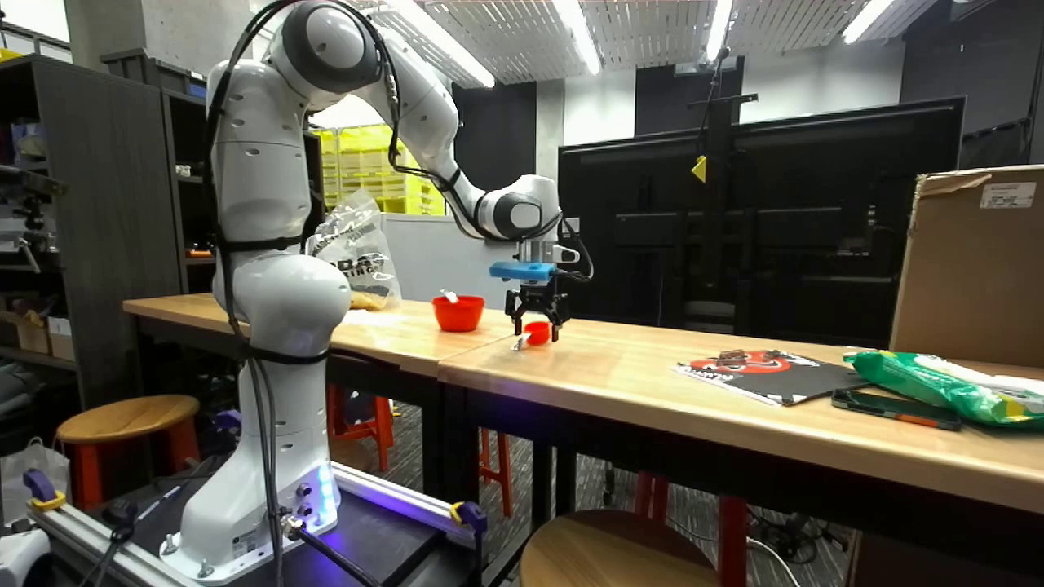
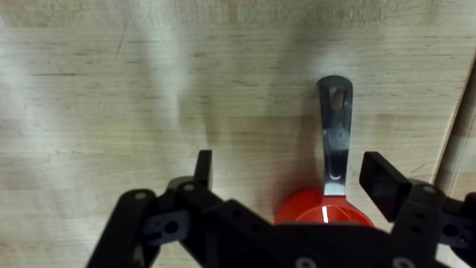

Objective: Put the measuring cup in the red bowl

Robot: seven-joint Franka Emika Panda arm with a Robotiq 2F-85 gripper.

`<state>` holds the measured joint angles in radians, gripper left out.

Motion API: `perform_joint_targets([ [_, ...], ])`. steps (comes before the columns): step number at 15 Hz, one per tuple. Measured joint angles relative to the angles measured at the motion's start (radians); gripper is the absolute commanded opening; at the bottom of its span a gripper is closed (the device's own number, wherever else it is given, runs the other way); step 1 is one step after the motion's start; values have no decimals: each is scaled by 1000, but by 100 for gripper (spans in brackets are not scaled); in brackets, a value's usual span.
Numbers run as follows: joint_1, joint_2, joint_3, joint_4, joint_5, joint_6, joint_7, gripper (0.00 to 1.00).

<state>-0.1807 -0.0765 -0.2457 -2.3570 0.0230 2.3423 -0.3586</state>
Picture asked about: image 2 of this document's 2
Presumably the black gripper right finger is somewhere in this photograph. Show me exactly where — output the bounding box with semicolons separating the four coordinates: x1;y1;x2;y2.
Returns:
358;151;476;268

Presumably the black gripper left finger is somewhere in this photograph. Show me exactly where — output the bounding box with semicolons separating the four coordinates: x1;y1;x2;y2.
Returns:
86;149;298;268

